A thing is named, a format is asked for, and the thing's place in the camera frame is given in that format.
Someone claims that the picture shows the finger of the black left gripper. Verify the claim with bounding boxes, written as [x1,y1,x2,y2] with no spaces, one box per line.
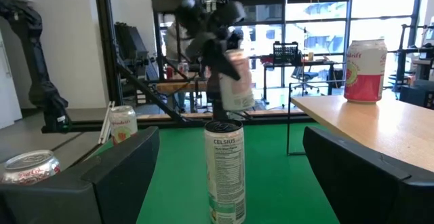
[202,39,242,81]

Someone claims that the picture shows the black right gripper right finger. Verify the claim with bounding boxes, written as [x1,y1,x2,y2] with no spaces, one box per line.
[302,126,434,224]

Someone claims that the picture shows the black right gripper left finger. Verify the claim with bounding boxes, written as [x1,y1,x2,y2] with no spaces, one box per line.
[0,127,161,224]

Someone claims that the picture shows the Diet Coke can large lettering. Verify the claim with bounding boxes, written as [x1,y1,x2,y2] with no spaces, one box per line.
[218,49,256,112]

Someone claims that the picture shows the white red Spindrift can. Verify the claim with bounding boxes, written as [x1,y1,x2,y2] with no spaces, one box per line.
[108,105,139,146]
[343,39,388,104]

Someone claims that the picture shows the Diet Coke can script lettering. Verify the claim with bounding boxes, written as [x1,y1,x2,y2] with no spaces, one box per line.
[1,149,61,186]

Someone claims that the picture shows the white Celsius can black lid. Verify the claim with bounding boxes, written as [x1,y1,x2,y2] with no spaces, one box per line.
[204,119,247,224]

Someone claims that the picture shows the small wooden shelf black legs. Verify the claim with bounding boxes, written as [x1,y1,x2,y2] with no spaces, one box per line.
[286,80,434,173]

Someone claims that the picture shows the background wooden workbench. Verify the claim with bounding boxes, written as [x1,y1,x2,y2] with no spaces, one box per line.
[154,71,213,115]

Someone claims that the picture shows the white aluminium profile strip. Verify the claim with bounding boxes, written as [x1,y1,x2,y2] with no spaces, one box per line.
[98,100,116,145]

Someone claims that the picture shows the black plastic crate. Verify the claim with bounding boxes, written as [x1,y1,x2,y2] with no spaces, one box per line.
[273,41,300,65]

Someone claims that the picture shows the black leaning equipment rack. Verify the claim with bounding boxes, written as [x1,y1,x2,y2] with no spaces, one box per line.
[114,22,159,108]

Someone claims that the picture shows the office chair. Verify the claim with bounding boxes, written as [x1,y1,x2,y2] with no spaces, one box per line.
[291,66,321,96]

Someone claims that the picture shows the black equipment box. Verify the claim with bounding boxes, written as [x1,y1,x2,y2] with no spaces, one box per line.
[399,79,434,111]

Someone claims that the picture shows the background black desk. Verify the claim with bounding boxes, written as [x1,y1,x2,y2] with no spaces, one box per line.
[262,60,347,96]

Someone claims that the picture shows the black equipment stand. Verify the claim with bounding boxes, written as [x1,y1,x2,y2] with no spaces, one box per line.
[395,23,434,94]

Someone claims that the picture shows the large glass window front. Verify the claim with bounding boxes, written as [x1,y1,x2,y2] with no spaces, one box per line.
[159,0,434,92]

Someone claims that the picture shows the black aluminium table frame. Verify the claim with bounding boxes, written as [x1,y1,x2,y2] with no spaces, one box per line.
[40,0,315,133]

